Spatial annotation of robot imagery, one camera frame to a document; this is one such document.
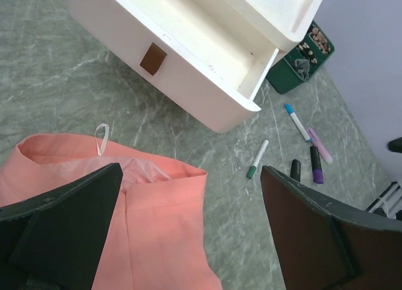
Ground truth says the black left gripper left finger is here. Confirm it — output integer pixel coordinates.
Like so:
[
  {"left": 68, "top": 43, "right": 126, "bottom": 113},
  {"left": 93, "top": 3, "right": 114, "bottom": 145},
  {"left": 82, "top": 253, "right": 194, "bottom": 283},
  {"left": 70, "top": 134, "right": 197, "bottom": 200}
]
[{"left": 1, "top": 163, "right": 123, "bottom": 289}]

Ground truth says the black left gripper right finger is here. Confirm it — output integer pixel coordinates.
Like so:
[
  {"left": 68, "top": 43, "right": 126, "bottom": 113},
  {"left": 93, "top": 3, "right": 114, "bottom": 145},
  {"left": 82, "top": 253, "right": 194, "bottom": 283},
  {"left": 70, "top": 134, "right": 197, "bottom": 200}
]
[{"left": 261, "top": 166, "right": 401, "bottom": 289}]

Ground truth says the purple black highlighter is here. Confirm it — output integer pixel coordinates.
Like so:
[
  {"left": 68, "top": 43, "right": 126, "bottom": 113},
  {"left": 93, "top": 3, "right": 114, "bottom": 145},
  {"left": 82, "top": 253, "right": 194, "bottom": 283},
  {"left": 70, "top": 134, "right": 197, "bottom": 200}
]
[{"left": 310, "top": 146, "right": 324, "bottom": 184}]

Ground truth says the pink black highlighter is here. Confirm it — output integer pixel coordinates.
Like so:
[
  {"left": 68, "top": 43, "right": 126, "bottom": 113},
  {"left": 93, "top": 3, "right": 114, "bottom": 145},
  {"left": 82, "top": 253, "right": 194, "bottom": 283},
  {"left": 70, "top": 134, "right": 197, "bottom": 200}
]
[{"left": 290, "top": 159, "right": 301, "bottom": 182}]

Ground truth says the pink pen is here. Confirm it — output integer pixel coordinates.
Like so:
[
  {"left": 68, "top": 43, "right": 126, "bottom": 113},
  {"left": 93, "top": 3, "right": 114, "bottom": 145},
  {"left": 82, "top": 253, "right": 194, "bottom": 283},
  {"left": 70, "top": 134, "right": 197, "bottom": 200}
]
[{"left": 307, "top": 127, "right": 333, "bottom": 164}]

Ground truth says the white green-tipped marker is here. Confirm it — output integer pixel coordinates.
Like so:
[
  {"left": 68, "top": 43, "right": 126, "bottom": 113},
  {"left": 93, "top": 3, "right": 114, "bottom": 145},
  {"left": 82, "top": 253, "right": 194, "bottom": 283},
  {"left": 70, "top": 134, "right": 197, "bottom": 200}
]
[{"left": 246, "top": 139, "right": 269, "bottom": 180}]

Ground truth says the blue capped white marker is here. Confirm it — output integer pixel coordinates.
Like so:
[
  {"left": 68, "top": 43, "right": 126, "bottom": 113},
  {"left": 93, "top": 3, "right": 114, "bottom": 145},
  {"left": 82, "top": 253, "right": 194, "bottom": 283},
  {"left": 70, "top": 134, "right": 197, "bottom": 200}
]
[{"left": 285, "top": 104, "right": 312, "bottom": 142}]

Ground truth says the white drawer organizer box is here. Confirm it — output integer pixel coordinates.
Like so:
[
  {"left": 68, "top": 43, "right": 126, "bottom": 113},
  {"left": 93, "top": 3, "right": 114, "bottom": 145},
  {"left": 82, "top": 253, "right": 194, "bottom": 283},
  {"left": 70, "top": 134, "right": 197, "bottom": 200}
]
[{"left": 224, "top": 0, "right": 323, "bottom": 52}]

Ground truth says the pink fabric garment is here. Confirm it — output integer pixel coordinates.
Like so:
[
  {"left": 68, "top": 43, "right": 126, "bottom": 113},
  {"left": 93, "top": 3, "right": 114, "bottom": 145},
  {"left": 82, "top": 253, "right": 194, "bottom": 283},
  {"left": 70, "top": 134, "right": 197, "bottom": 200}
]
[{"left": 1, "top": 134, "right": 222, "bottom": 289}]

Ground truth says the green compartment tray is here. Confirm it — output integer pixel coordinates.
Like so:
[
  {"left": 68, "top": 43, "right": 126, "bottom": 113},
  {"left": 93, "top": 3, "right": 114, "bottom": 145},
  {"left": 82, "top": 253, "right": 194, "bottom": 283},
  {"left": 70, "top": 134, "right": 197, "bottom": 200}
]
[{"left": 266, "top": 21, "right": 335, "bottom": 94}]

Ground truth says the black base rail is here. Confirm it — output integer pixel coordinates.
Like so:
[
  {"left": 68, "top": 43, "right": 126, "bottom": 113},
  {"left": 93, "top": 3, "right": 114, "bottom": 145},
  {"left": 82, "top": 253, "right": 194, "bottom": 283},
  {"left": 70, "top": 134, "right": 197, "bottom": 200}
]
[{"left": 366, "top": 181, "right": 401, "bottom": 220}]

